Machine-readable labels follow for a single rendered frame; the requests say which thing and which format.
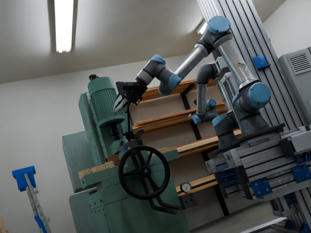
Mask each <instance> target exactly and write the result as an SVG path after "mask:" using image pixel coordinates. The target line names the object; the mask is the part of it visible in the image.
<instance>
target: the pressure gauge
mask: <svg viewBox="0 0 311 233"><path fill-rule="evenodd" d="M186 187H187V188H186ZM191 188H192V187H191V184H190V183H189V182H183V183H182V184H181V185H180V190H181V191H182V192H184V193H185V194H186V196H188V192H190V191H191Z"/></svg>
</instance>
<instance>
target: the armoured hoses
mask: <svg viewBox="0 0 311 233"><path fill-rule="evenodd" d="M131 148H132V147H128V150H129V149H131ZM137 154H138V156H139V159H140V161H141V164H142V166H145V165H146V162H145V160H144V158H143V155H142V153H141V151H137ZM131 158H132V160H133V163H134V166H135V168H136V171H138V170H139V169H140V167H139V164H138V162H137V159H136V157H135V155H133V156H131ZM139 179H140V181H141V183H142V186H143V189H144V191H145V194H150V192H149V190H148V188H147V185H146V182H145V180H144V178H142V177H140V176H139ZM149 183H150V184H151V187H152V189H153V192H155V191H157V190H156V188H155V187H154V186H153V184H152V183H151V182H150V181H149ZM156 198H157V201H158V203H159V204H160V206H162V207H159V206H156V205H155V204H154V203H153V200H152V199H150V200H148V202H149V204H150V206H151V208H152V209H154V210H157V211H161V212H165V213H169V214H173V215H176V214H177V211H176V210H180V211H181V210H182V209H183V207H182V206H179V205H173V204H169V203H164V202H163V201H162V200H161V197H160V195H159V196H158V197H156Z"/></svg>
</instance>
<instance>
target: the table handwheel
mask: <svg viewBox="0 0 311 233"><path fill-rule="evenodd" d="M133 150H136V151H141V150H145V151H150V153H149V157H148V160H147V162H146V165H145V166H142V167H141V168H140V169H139V170H138V171H136V172H127V173H123V169H124V164H125V162H126V160H127V158H128V157H129V156H130V155H131V152H132V151H133ZM153 153H154V154H156V155H157V156H158V157H159V158H160V160H161V161H162V163H163V165H164V169H165V178H164V181H163V184H162V185H161V187H160V188H159V187H158V186H157V185H156V183H155V182H154V181H153V179H152V178H151V177H150V174H151V169H150V167H149V163H150V159H151V157H152V154H153ZM129 175H133V178H134V179H139V176H140V177H142V178H146V177H147V178H148V180H149V181H150V182H151V183H152V184H153V186H154V187H155V188H156V190H157V191H155V192H153V193H151V194H139V193H136V192H135V191H133V190H132V189H131V188H130V187H129V186H128V185H127V183H126V181H125V179H124V176H129ZM118 178H119V181H120V184H121V186H122V187H123V189H124V190H125V191H126V192H127V193H128V194H129V195H130V196H132V197H134V198H136V199H140V200H150V199H153V198H156V197H158V196H159V195H160V194H161V193H162V192H163V191H164V190H165V189H166V187H167V185H168V183H169V179H170V168H169V164H168V162H167V160H166V158H165V156H164V155H163V154H162V153H161V152H160V151H159V150H157V149H156V148H154V147H151V146H146V145H140V146H135V147H133V148H131V149H129V150H128V151H127V152H126V153H125V154H124V155H123V156H122V158H121V160H120V162H119V165H118Z"/></svg>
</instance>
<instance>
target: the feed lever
mask: <svg viewBox="0 0 311 233"><path fill-rule="evenodd" d="M127 108H128V110H127V117H128V132H126V133H125V137H126V139H127V140H128V141H130V140H131V139H134V133H133V131H131V130H130V115H129V105H128V106H127Z"/></svg>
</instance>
